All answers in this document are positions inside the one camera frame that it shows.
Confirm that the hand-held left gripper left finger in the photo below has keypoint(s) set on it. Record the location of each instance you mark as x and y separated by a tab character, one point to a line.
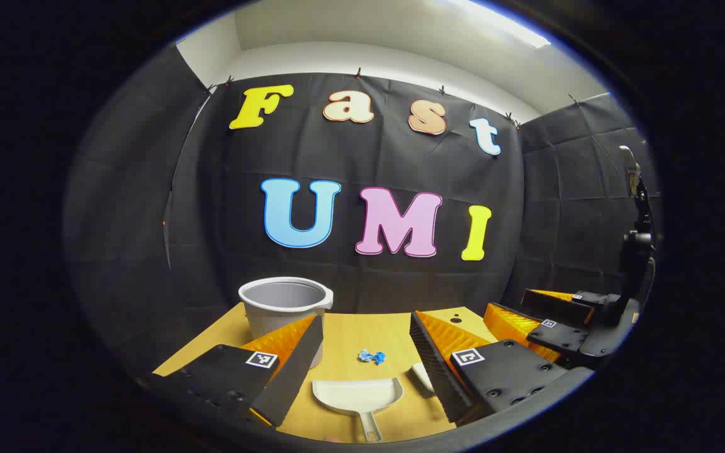
293	365

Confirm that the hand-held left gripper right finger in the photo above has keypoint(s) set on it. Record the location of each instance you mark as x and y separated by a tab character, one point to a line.
428	358

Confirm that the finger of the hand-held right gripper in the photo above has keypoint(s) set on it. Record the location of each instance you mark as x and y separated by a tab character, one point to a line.
564	305
561	336

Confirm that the small white broom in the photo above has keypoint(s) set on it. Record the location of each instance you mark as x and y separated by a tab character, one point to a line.
422	375

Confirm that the dark blue paper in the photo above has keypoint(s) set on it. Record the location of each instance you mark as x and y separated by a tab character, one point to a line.
379	358

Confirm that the grey plastic garbage bin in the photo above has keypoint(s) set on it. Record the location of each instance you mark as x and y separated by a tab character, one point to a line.
274	314

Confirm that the light blue paper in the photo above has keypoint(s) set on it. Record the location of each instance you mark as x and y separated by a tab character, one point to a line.
365	356

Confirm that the grey plastic dustpan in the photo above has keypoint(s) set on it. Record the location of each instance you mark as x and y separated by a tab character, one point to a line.
356	393

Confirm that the wooden desktop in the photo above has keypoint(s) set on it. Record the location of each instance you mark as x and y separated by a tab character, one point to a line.
362	333

